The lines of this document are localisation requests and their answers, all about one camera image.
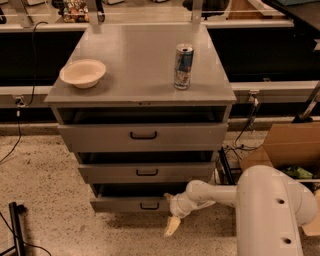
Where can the grey top drawer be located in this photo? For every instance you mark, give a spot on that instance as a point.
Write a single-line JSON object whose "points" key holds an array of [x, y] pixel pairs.
{"points": [[138, 129]]}

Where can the grey drawer cabinet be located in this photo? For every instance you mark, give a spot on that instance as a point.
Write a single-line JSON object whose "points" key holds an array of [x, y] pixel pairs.
{"points": [[140, 62]]}

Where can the green bag in box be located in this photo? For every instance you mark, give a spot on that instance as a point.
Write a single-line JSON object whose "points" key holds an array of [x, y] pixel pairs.
{"points": [[297, 172]]}

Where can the colourful objects in background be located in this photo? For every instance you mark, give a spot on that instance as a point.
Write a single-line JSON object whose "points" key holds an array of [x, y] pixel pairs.
{"points": [[75, 11]]}

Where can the brown cardboard box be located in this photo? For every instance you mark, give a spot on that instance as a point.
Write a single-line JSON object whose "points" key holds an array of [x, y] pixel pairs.
{"points": [[290, 146]]}

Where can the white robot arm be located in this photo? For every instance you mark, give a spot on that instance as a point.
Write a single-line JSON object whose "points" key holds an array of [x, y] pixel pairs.
{"points": [[209, 194]]}

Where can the blue silver drink can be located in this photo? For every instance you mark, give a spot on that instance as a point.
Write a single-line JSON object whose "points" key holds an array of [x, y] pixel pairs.
{"points": [[183, 65]]}

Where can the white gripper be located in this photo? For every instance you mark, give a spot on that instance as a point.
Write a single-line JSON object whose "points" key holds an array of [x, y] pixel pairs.
{"points": [[179, 207]]}

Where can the white bowl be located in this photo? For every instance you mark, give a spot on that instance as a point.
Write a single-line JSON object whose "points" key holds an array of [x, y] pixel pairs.
{"points": [[83, 73]]}

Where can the grey middle drawer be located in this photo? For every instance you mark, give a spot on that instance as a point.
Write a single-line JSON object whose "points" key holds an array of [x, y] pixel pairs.
{"points": [[136, 167]]}

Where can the black stand lower left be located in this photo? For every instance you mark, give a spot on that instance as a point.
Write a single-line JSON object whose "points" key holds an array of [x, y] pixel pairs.
{"points": [[18, 248]]}

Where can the grey bottom drawer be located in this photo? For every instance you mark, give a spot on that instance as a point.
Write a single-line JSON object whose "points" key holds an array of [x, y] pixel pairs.
{"points": [[134, 197]]}

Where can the grey drawer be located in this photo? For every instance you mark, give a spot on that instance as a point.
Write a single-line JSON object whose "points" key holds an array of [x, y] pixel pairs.
{"points": [[138, 129], [134, 197], [136, 167]]}

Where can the black bar by cabinet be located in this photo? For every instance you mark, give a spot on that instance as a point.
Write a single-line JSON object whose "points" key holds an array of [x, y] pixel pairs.
{"points": [[226, 167]]}

